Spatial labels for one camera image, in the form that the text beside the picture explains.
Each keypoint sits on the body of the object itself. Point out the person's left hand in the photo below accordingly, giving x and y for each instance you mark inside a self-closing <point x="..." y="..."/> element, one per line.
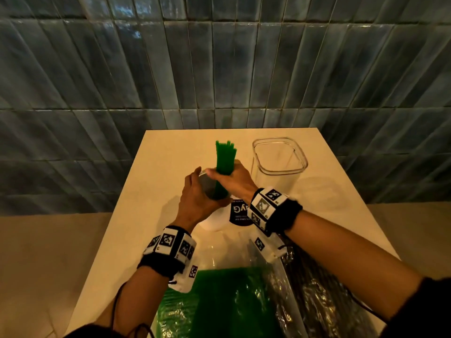
<point x="192" y="202"/>

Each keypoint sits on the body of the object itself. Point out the person's right hand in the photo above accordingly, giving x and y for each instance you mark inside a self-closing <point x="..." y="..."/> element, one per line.
<point x="238" y="183"/>

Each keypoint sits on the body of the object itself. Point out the person's left thumb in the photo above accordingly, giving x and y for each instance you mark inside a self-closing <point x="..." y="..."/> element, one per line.
<point x="220" y="203"/>

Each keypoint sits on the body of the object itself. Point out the person's right thumb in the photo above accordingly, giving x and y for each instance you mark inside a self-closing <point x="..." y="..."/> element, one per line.
<point x="215" y="172"/>

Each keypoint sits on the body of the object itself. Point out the white cup with black label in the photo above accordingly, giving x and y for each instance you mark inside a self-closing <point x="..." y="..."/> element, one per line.
<point x="225" y="220"/>

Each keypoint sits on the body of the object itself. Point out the bundle of green straws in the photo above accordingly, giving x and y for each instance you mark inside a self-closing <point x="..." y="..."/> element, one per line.
<point x="225" y="156"/>

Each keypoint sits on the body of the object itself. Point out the person's left forearm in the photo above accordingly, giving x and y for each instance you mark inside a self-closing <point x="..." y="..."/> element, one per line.
<point x="139" y="302"/>

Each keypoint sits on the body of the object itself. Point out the person's right forearm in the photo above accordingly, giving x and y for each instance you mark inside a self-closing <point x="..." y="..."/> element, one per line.
<point x="348" y="260"/>

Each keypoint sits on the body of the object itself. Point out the right wrist marker band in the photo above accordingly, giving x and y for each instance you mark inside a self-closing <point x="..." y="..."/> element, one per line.
<point x="271" y="209"/>

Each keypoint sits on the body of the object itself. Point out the wrist marker band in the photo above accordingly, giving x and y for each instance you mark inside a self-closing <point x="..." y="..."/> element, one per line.
<point x="171" y="248"/>
<point x="271" y="209"/>

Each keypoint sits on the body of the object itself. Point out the clear plastic container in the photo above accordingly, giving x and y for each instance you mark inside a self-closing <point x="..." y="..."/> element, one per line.
<point x="280" y="161"/>

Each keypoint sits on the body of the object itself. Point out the left wrist marker band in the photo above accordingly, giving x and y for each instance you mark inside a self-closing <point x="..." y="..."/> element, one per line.
<point x="171" y="248"/>

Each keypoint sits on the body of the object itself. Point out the plastic bag of green straws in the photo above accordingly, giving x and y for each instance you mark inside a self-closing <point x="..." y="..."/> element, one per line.
<point x="225" y="306"/>

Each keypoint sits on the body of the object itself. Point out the plastic bag of dark straws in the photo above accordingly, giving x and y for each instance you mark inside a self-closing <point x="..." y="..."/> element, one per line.
<point x="317" y="299"/>

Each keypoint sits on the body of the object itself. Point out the person's black left sleeve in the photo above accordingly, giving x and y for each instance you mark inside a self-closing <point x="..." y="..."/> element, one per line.
<point x="91" y="331"/>

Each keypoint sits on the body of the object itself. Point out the person's black sleeve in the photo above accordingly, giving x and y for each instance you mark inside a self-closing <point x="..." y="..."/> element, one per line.
<point x="91" y="331"/>
<point x="422" y="313"/>

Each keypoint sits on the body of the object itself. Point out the person's black right sleeve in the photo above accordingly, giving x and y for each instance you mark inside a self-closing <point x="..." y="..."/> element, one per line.
<point x="422" y="313"/>

